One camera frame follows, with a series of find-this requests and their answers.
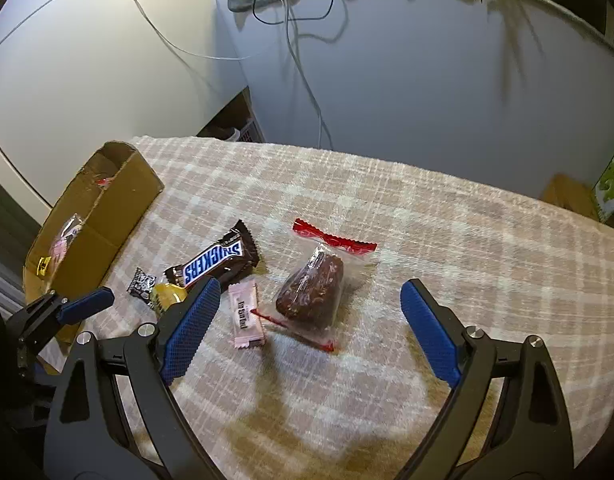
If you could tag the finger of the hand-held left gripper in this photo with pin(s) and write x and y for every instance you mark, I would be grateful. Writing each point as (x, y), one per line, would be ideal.
(84, 305)

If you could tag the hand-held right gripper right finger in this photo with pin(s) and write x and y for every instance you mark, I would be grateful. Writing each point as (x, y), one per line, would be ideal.
(429, 330)

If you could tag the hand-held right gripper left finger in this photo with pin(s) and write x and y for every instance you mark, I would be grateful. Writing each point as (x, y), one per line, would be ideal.
(192, 330)

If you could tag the yellow and blue candy packet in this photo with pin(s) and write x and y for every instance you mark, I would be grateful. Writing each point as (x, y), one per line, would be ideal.
(167, 296)

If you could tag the pink candy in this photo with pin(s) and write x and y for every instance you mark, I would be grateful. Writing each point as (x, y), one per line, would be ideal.
(244, 320)

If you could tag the yellow candy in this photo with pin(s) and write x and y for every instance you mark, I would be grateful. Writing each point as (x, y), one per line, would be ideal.
(43, 265)

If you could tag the black and white candy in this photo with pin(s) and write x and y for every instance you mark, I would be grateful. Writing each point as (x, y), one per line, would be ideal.
(141, 282)

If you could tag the pink snack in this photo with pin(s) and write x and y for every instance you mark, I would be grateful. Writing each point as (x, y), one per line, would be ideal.
(67, 237)

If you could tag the large brown chocolate bar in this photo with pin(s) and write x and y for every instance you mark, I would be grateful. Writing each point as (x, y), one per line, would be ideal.
(212, 260)

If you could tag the cardboard box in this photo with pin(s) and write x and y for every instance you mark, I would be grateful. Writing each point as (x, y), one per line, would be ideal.
(107, 220)

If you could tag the brown cake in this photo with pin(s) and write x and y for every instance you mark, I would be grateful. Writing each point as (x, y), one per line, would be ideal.
(312, 290)

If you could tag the red snack cake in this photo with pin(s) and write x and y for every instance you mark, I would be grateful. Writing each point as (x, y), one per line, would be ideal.
(104, 180)

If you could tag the brown carton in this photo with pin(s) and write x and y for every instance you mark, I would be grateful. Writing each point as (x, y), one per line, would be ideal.
(567, 192)

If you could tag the white cabinet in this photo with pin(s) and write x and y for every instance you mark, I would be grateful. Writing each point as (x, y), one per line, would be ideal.
(87, 85)

